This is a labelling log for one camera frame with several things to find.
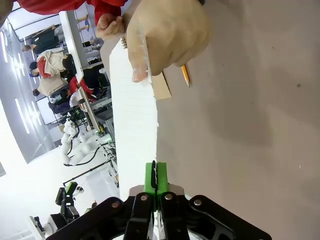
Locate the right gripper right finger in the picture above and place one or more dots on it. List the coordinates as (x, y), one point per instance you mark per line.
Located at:
(175, 215)

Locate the person's left hand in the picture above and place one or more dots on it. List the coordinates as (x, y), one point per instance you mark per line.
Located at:
(175, 32)

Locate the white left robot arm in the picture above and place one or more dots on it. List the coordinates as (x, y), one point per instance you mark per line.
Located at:
(51, 222)

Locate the white humanoid robot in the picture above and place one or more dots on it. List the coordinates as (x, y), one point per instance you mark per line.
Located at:
(85, 148)

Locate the bystander in dark top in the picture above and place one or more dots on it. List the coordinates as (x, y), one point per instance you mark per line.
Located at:
(40, 47)

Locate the person's right forearm red sleeve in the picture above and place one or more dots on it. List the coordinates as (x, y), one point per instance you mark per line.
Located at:
(110, 5)

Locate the person in beige red jacket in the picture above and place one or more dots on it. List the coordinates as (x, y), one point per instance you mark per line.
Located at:
(53, 61)

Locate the person's red jacket torso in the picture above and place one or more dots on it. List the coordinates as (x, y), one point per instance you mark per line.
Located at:
(50, 6)

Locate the bystander in red jacket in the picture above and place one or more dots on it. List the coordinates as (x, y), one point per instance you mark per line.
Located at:
(75, 85)

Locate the yellow pencil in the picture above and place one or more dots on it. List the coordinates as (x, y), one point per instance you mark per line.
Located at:
(185, 73)

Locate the spiral notebook brown cover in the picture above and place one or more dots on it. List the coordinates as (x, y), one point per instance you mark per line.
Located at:
(162, 87)

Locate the white table with foot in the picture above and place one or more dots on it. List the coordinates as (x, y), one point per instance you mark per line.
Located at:
(71, 45)

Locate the person in beige coat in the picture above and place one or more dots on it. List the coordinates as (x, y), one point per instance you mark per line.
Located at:
(50, 86)

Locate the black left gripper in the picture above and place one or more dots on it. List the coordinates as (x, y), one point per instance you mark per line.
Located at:
(70, 207)

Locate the person's blurred head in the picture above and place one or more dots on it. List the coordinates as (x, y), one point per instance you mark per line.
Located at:
(5, 10)

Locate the person's right hand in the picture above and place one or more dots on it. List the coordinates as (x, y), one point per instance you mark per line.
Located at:
(108, 26)

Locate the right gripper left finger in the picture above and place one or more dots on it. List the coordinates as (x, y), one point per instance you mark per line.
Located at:
(140, 215)

